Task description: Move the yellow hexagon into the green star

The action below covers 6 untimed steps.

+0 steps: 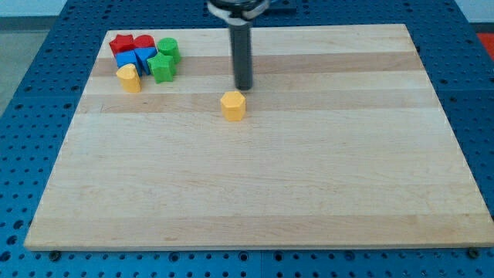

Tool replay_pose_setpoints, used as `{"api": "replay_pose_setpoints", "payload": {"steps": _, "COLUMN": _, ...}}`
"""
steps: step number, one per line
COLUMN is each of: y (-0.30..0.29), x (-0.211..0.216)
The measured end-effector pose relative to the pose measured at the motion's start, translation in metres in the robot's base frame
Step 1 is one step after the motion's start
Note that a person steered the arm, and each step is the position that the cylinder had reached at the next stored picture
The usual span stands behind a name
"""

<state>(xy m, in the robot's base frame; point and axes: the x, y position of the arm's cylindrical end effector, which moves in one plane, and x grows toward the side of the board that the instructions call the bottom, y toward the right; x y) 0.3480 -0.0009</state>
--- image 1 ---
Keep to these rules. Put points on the green star block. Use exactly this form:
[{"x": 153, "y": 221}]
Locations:
[{"x": 162, "y": 68}]

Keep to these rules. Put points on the green cylinder block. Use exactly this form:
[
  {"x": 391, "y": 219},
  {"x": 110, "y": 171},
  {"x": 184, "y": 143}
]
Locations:
[{"x": 169, "y": 47}]

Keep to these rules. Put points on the red star block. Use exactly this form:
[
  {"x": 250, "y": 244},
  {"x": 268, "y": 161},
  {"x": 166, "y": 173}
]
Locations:
[{"x": 121, "y": 43}]

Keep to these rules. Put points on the red cylinder block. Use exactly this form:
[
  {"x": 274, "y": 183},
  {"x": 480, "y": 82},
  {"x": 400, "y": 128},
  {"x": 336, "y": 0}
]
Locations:
[{"x": 144, "y": 41}]

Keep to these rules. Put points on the blue triangle block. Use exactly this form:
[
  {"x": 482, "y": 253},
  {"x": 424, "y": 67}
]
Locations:
[{"x": 143, "y": 55}]

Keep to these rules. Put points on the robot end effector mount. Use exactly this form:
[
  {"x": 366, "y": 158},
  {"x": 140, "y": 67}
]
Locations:
[{"x": 237, "y": 9}]

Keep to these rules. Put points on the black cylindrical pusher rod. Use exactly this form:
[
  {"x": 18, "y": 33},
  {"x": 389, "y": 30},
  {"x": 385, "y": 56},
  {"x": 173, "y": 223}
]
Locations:
[{"x": 241, "y": 48}]

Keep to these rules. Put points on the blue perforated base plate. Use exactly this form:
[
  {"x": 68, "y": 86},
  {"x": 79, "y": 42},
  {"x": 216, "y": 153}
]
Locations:
[{"x": 35, "y": 122}]

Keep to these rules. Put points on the yellow hexagon block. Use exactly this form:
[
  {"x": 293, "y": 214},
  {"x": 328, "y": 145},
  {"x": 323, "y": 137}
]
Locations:
[{"x": 233, "y": 105}]

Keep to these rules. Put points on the yellow heart block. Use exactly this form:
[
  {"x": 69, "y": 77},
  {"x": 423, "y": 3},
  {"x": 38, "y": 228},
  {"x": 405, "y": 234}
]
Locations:
[{"x": 129, "y": 78}]

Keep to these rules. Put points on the blue cube block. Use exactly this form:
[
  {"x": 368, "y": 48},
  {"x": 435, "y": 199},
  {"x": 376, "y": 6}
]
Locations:
[{"x": 128, "y": 57}]

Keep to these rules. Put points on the wooden board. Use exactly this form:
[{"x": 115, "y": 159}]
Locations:
[{"x": 344, "y": 145}]

